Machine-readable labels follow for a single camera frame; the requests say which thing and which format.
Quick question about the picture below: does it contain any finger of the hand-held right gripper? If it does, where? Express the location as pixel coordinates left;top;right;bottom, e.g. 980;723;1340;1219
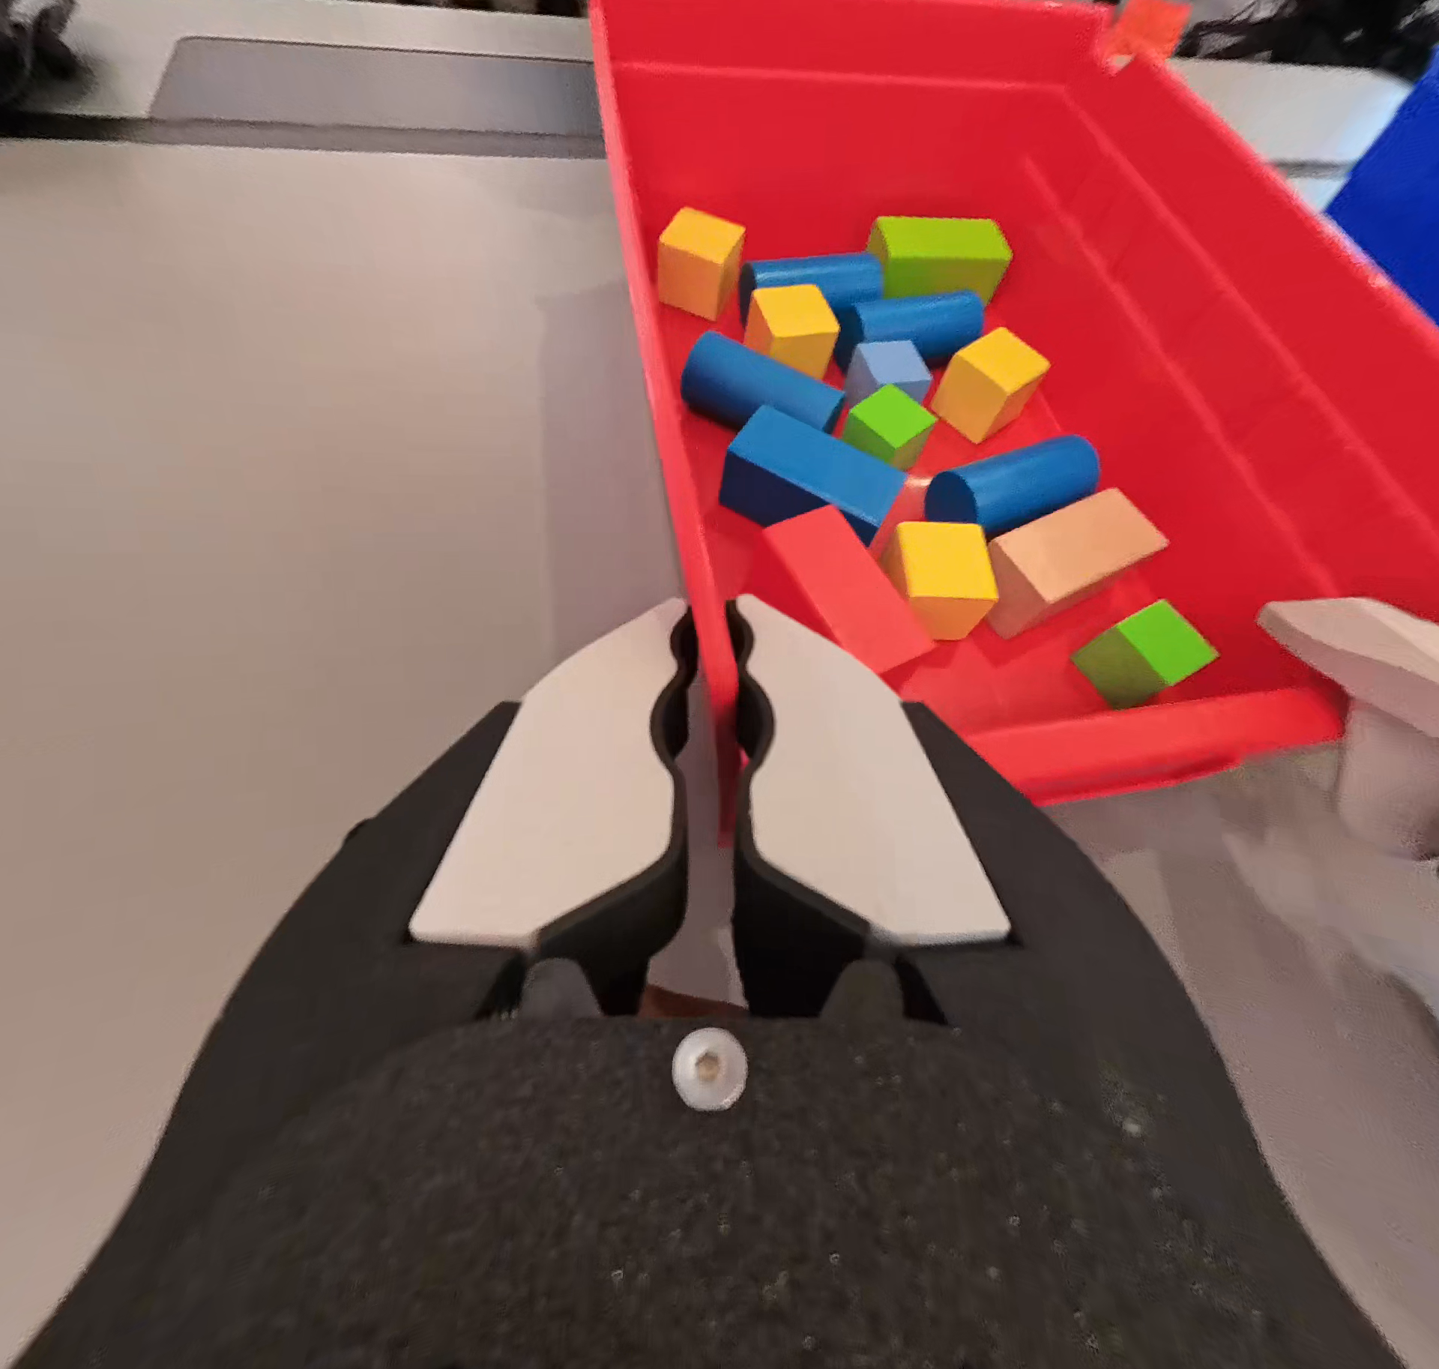
1331;721;1439;864
1257;597;1439;740

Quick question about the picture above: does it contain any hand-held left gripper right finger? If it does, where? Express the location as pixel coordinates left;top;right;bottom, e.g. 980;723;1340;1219
730;594;1013;954

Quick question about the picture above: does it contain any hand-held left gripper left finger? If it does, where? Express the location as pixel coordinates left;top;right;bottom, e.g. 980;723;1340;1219
409;600;693;954

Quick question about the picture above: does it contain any red wooden block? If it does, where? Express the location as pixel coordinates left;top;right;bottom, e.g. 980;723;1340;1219
760;506;936;678

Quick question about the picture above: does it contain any red plastic bin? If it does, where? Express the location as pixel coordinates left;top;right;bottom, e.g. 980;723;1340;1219
584;0;1439;808

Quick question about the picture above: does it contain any natural wooden block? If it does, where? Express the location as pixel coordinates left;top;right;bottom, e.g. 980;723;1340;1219
985;488;1170;639

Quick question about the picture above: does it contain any light blue wooden cube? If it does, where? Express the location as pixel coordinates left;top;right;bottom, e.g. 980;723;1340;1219
846;339;934;403

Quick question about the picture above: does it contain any blue plastic bin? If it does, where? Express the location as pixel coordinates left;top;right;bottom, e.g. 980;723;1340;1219
1326;54;1439;324

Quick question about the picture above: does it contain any yellow wooden cube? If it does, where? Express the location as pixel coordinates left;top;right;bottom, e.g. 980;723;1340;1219
744;282;842;380

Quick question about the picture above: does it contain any long green wooden block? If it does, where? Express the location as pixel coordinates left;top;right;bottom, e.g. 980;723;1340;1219
868;215;1014;303

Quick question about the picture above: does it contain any small green wooden block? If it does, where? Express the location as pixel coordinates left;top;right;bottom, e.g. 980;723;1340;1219
841;384;940;472

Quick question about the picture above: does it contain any orange striped bar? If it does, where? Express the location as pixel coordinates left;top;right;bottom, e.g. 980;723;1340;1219
1112;0;1192;61

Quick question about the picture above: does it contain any grey bag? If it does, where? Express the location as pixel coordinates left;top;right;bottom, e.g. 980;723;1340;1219
0;0;91;110

